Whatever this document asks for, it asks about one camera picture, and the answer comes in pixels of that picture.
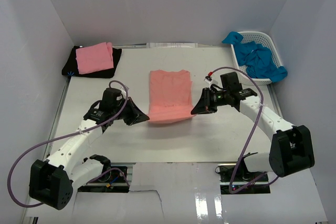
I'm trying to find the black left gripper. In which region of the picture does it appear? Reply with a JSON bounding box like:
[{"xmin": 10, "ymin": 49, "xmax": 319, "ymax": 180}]
[{"xmin": 112, "ymin": 97, "xmax": 149, "ymax": 125}]

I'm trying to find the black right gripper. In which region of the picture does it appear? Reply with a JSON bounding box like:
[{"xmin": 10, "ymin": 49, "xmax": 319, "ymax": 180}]
[{"xmin": 191, "ymin": 88, "xmax": 230, "ymax": 115}]

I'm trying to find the salmon pink t-shirt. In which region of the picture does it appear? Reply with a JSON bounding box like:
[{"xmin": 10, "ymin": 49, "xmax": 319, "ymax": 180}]
[{"xmin": 148, "ymin": 70, "xmax": 193, "ymax": 124}]

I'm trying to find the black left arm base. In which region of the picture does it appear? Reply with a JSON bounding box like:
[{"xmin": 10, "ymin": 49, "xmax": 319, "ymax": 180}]
[{"xmin": 78, "ymin": 165, "xmax": 132, "ymax": 193}]

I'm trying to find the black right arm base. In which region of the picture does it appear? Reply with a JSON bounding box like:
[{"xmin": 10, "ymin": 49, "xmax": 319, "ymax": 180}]
[{"xmin": 215, "ymin": 163, "xmax": 270, "ymax": 195}]

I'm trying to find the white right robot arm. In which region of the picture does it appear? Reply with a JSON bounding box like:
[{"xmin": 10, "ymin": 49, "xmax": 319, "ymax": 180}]
[{"xmin": 191, "ymin": 72, "xmax": 315, "ymax": 182}]

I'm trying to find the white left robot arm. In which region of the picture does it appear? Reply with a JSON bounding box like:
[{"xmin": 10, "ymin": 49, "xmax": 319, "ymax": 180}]
[{"xmin": 29, "ymin": 88, "xmax": 149, "ymax": 210}]

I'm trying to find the folded pink t-shirt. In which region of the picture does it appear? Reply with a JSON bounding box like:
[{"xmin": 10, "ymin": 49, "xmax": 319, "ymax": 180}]
[{"xmin": 76, "ymin": 42, "xmax": 114, "ymax": 74}]

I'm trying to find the blue t-shirt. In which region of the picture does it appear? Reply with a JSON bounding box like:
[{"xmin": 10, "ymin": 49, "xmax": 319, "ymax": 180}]
[{"xmin": 222, "ymin": 31, "xmax": 288, "ymax": 83}]

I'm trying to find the white paper label sheet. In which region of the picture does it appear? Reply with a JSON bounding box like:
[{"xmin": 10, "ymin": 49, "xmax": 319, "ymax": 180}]
[{"xmin": 146, "ymin": 42, "xmax": 198, "ymax": 48}]

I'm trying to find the folded black t-shirt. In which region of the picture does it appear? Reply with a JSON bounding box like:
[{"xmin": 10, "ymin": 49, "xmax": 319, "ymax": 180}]
[{"xmin": 61, "ymin": 46, "xmax": 122, "ymax": 79}]

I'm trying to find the white perforated plastic basket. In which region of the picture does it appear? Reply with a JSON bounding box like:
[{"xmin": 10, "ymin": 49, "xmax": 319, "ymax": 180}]
[{"xmin": 229, "ymin": 31, "xmax": 285, "ymax": 86}]

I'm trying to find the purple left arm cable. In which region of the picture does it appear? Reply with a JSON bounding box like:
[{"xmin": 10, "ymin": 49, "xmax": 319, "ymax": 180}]
[{"xmin": 7, "ymin": 80, "xmax": 131, "ymax": 208}]

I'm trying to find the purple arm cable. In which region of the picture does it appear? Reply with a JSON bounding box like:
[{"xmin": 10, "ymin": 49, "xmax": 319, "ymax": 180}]
[
  {"xmin": 7, "ymin": 80, "xmax": 131, "ymax": 208},
  {"xmin": 207, "ymin": 67, "xmax": 280, "ymax": 195}
]

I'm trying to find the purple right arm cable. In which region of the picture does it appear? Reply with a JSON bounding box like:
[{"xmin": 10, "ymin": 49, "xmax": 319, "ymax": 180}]
[{"xmin": 207, "ymin": 67, "xmax": 280, "ymax": 195}]

